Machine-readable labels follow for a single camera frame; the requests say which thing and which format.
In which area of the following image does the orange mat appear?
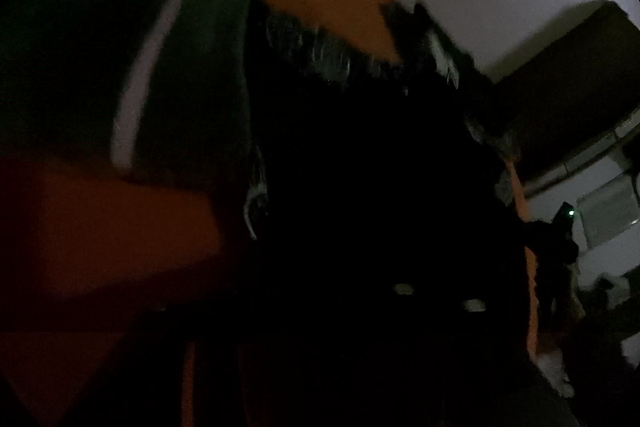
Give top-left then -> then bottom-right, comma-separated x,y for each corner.
0,0 -> 542,427

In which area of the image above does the black garment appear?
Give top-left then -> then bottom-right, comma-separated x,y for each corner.
240,0 -> 533,427

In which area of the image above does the white wall rail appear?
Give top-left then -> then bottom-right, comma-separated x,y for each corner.
520,107 -> 640,198

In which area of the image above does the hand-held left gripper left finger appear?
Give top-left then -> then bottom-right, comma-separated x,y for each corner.
115,287 -> 291,427

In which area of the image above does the dark wooden cabinet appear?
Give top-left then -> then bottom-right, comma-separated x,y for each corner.
480,0 -> 640,180

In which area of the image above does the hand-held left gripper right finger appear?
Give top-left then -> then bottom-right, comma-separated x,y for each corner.
352,257 -> 583,427

